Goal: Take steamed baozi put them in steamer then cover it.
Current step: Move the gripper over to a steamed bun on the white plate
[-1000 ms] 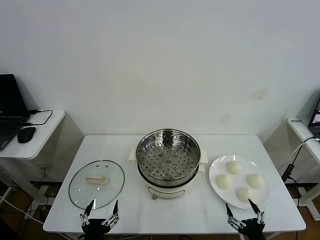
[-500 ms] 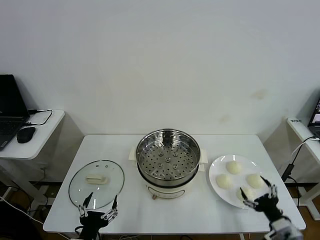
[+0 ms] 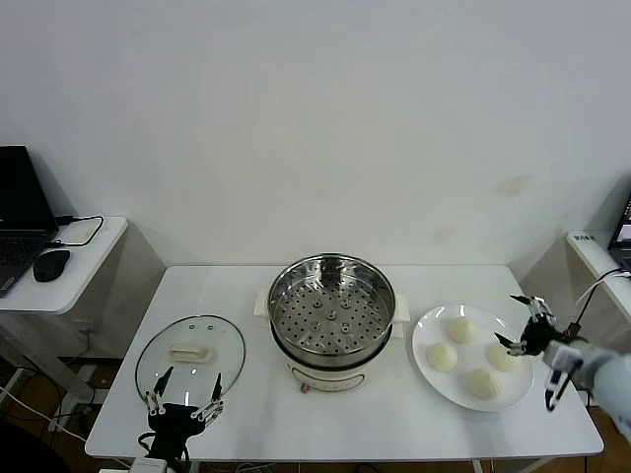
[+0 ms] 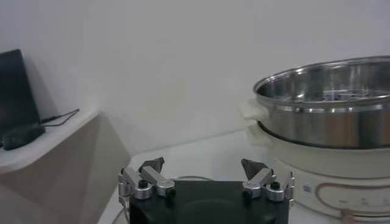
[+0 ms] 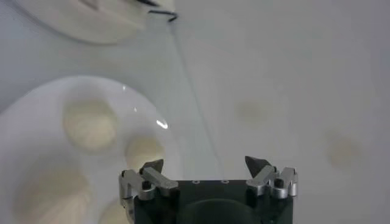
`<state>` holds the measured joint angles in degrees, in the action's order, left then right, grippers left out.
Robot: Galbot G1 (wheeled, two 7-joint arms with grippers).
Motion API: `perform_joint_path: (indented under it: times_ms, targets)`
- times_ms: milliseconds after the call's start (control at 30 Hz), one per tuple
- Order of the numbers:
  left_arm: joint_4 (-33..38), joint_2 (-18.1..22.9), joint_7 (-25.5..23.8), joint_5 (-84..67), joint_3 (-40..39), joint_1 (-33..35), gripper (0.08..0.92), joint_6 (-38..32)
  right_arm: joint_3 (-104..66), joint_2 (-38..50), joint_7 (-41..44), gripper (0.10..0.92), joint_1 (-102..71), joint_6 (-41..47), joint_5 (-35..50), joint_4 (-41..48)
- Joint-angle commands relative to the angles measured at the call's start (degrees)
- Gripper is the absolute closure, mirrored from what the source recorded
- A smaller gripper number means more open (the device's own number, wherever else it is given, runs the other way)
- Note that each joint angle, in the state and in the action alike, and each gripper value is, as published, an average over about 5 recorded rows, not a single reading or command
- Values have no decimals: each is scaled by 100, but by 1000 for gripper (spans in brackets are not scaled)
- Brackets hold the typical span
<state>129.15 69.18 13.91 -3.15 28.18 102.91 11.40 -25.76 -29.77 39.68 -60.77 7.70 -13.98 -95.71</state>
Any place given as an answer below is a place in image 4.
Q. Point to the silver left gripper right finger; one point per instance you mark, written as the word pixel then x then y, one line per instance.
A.
pixel 259 179

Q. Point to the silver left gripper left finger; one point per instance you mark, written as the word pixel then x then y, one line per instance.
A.
pixel 155 179

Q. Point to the stainless steel steamer pot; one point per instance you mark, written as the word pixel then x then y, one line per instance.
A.
pixel 329 128

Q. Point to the white side table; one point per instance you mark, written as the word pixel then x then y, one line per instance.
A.
pixel 61 170

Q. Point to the black computer mouse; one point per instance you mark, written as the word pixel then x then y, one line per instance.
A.
pixel 21 135

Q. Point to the black open laptop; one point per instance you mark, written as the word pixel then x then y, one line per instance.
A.
pixel 15 91

